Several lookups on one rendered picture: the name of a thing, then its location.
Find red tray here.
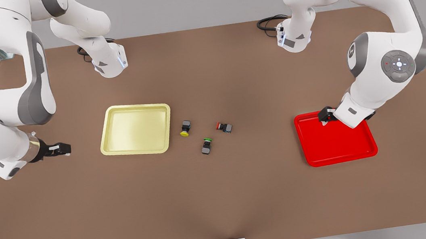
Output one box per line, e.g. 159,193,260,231
293,104,380,169

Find pale yellow tray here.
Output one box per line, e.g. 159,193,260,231
95,99,176,161

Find black cable loop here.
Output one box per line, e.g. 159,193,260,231
256,14,292,40
76,37,118,64

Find red push-button switch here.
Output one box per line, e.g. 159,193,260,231
215,121,234,135

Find green push-button switch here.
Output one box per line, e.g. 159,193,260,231
200,137,214,156

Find yellow push-button switch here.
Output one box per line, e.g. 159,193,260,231
179,119,193,137

